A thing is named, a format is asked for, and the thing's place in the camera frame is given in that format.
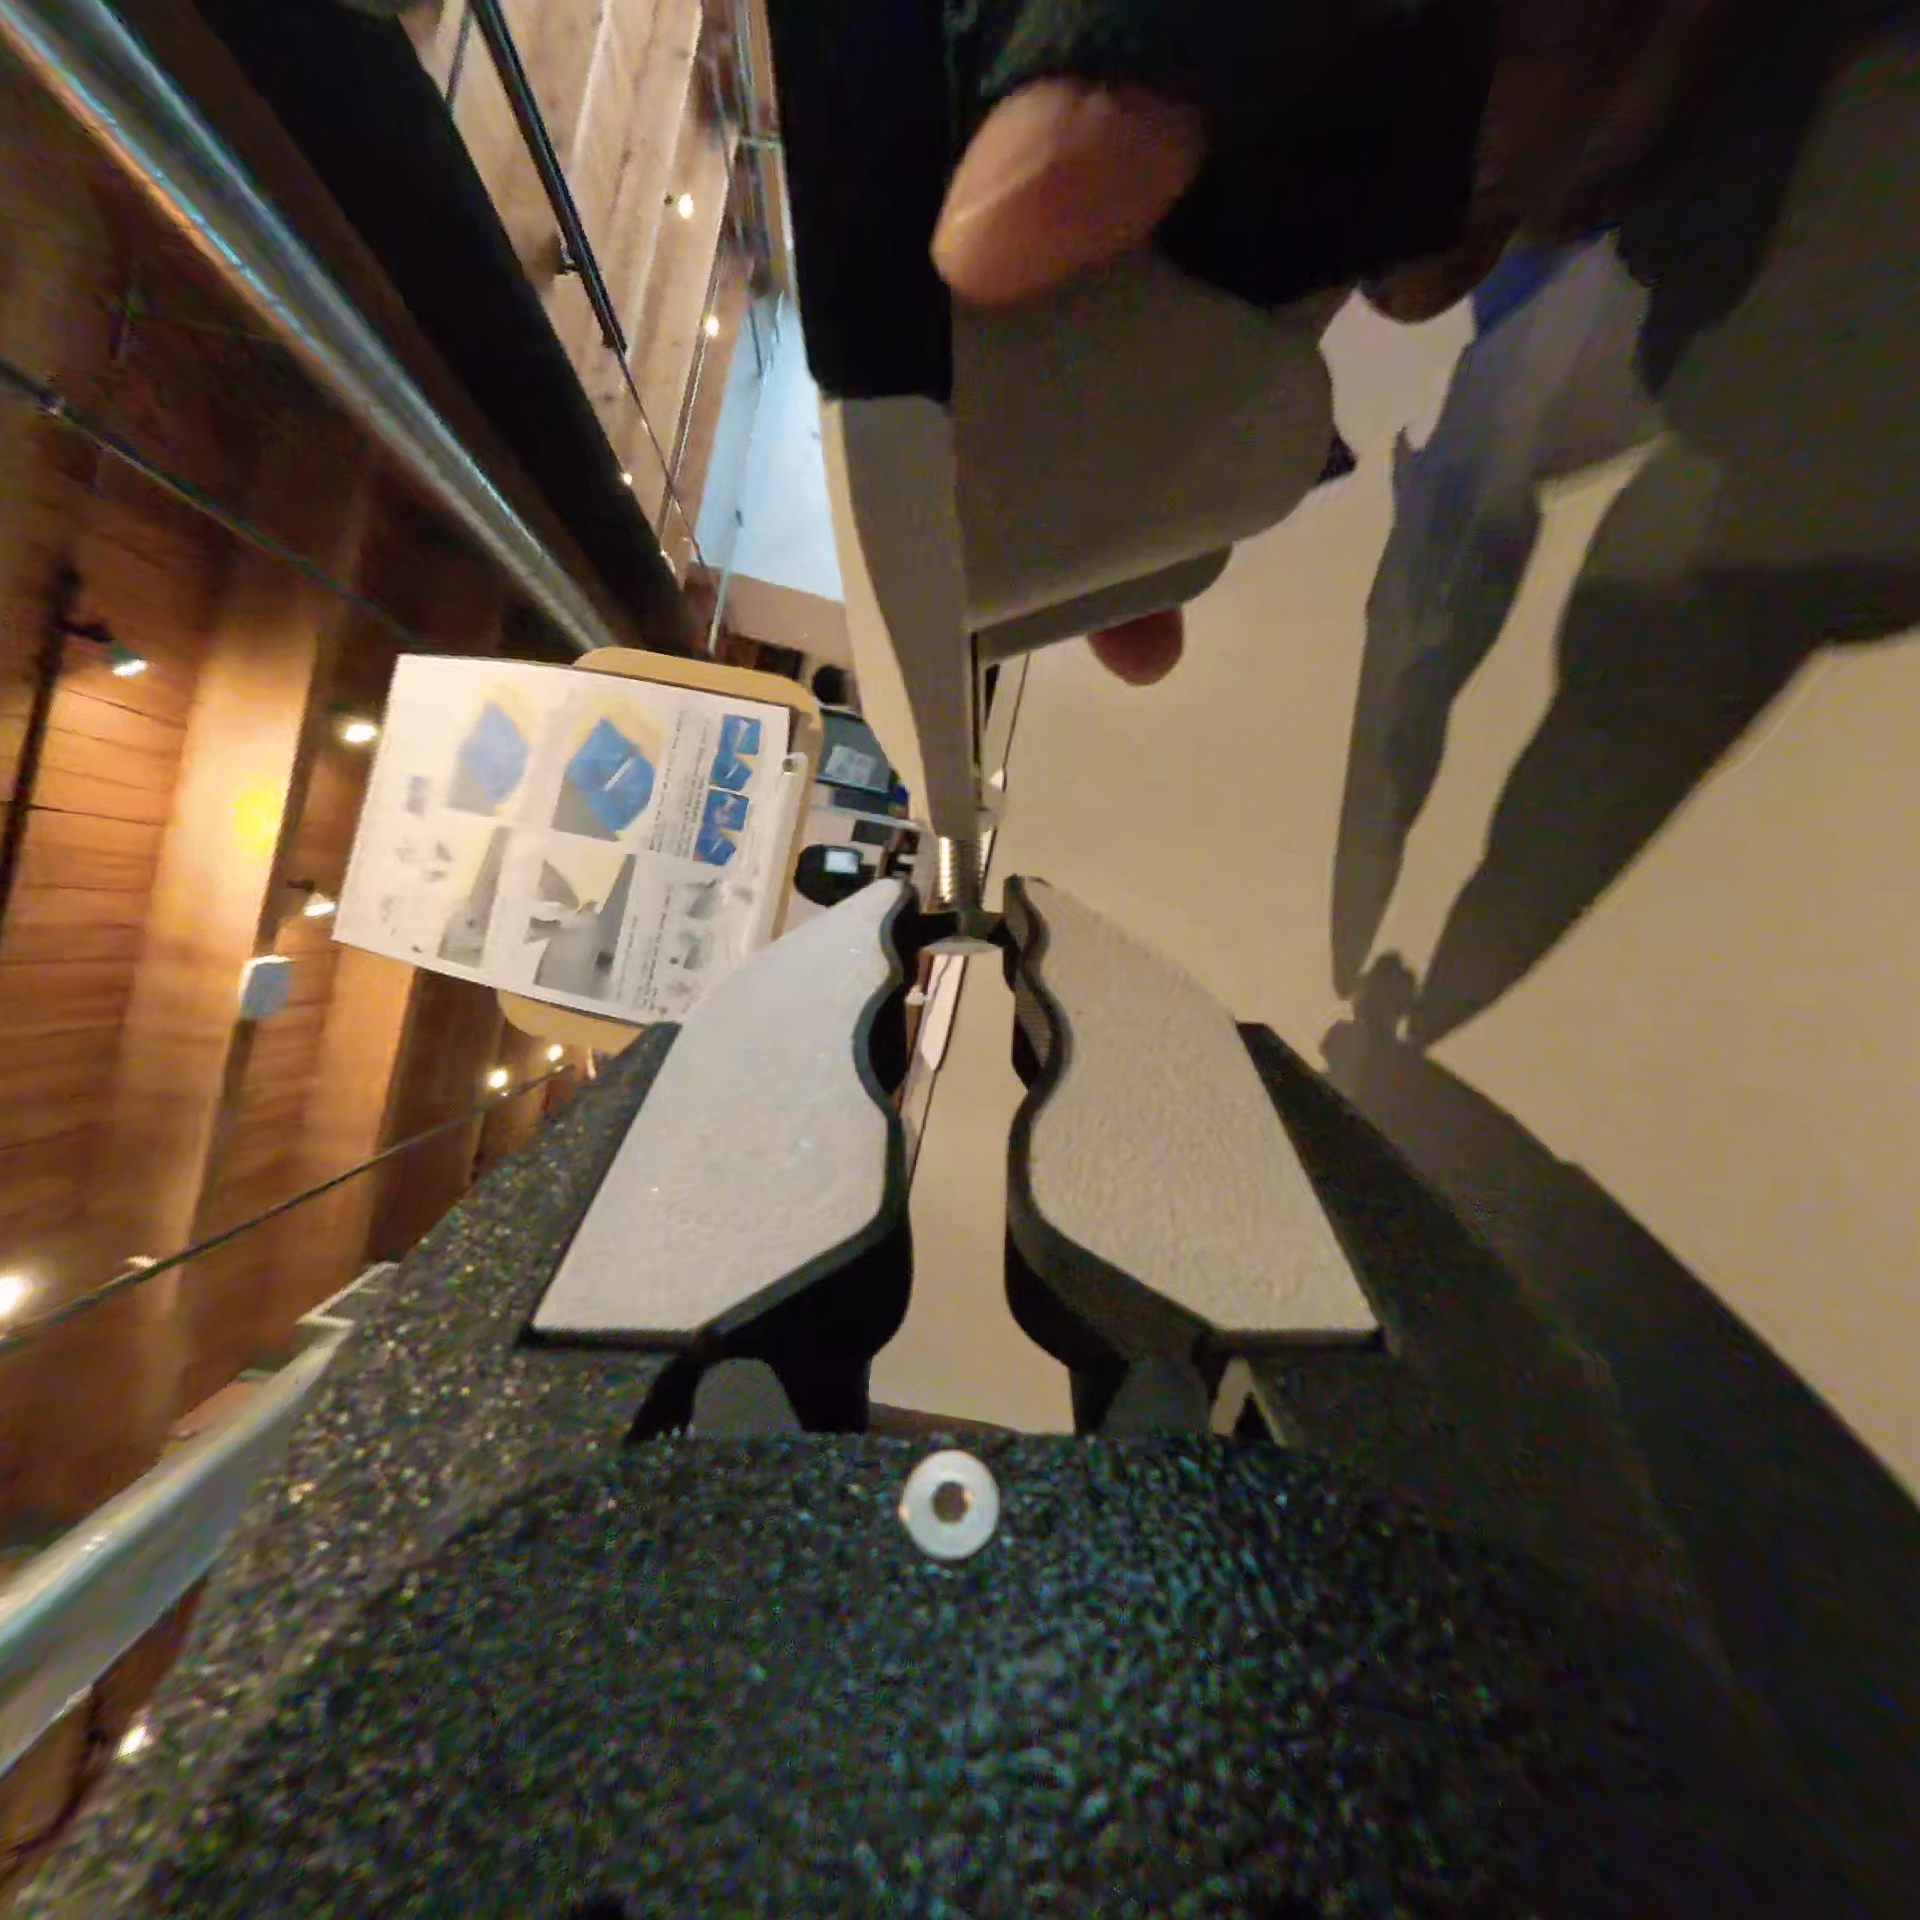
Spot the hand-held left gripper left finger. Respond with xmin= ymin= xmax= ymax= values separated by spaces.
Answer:
xmin=528 ymin=879 xmax=926 ymax=1386

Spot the person's right hand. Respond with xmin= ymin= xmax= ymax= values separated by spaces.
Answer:
xmin=930 ymin=0 xmax=1683 ymax=692

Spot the grey metal rail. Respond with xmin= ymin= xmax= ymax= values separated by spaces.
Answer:
xmin=0 ymin=1261 xmax=394 ymax=1770

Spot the white base document stand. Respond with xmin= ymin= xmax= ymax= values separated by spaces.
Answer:
xmin=332 ymin=647 xmax=828 ymax=1052

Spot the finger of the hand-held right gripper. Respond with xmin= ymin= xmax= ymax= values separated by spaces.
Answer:
xmin=817 ymin=391 xmax=1000 ymax=865

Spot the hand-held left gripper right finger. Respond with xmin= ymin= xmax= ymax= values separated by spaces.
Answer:
xmin=996 ymin=872 xmax=1383 ymax=1386

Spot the silver spiral air duct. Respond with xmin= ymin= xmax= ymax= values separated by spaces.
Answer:
xmin=0 ymin=0 xmax=618 ymax=647

